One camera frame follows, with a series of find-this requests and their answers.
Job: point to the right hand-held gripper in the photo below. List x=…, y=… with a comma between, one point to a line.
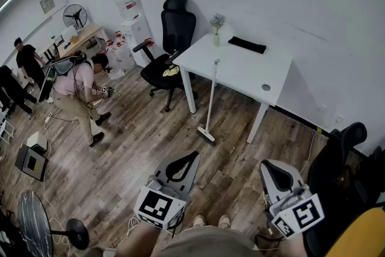
x=303, y=213

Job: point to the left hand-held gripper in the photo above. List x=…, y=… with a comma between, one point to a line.
x=156, y=207

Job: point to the white broom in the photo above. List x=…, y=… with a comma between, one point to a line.
x=212, y=93

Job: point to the person's left forearm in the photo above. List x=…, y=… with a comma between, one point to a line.
x=138, y=240

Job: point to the person's right forearm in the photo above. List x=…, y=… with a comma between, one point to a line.
x=293, y=247

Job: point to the person's left shoe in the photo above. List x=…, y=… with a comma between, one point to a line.
x=200, y=220

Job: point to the person's shoe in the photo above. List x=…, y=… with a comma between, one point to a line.
x=224, y=221
x=200, y=220

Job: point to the black mesh office chair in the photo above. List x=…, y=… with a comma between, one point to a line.
x=331, y=165

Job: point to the person's right shoe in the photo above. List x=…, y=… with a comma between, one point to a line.
x=224, y=221

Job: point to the person's grey shirt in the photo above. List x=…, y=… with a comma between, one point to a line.
x=210, y=242

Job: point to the yellow chair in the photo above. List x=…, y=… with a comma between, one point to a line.
x=361, y=234

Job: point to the yellow cloth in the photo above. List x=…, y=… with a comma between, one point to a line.
x=171, y=70

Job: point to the black round stand base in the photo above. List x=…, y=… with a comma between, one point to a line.
x=77, y=233

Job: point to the white table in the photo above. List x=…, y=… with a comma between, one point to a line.
x=240, y=69

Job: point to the cluster of clear water jugs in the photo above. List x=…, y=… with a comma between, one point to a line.
x=124, y=54

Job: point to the pale green vase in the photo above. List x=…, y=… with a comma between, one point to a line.
x=216, y=40

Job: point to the black folded cloth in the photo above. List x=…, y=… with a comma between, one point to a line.
x=247, y=45

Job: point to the white water dispenser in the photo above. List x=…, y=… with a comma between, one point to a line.
x=139, y=36

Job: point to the white box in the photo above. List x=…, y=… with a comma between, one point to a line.
x=36, y=140

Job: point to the grey black machine box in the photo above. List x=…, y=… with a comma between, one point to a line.
x=30, y=162

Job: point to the black office chair with headrest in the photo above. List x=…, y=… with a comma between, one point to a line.
x=177, y=24

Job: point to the purple flower bunch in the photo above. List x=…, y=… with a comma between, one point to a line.
x=217, y=21

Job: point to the wooden table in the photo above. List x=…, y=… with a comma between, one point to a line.
x=81, y=36

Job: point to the clear water dispenser bottle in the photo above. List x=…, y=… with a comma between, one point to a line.
x=127, y=6

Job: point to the black standing fan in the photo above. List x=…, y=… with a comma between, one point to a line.
x=75, y=15

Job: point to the white wall socket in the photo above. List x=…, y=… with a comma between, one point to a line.
x=339, y=119

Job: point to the framed wall sign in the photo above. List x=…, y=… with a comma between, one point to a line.
x=47, y=4

